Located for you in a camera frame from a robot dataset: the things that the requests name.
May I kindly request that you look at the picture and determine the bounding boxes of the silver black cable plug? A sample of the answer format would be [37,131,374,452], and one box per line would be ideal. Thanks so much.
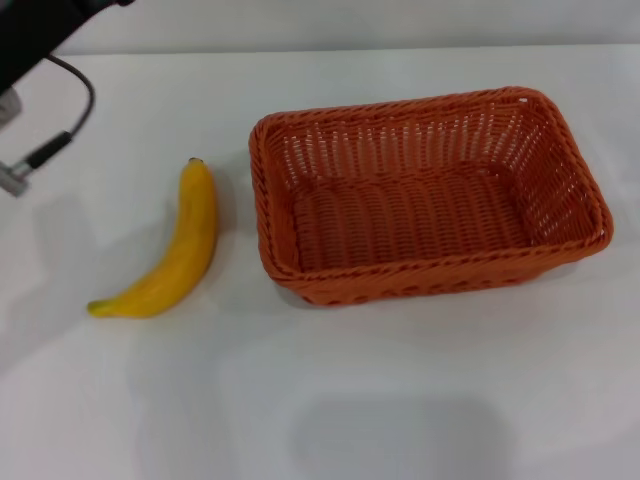
[0,128,75,200]

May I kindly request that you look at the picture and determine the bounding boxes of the yellow banana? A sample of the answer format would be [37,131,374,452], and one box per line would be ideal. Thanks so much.
[87,157,220,320]

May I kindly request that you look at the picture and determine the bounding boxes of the orange woven rectangular basket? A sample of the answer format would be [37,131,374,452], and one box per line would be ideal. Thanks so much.
[248,85,615,307]

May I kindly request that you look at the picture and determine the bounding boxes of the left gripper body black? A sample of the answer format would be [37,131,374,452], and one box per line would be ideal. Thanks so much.
[0,0,136,96]

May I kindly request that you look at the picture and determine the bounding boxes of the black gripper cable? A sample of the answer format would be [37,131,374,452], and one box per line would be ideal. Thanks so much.
[47,53,96,139]

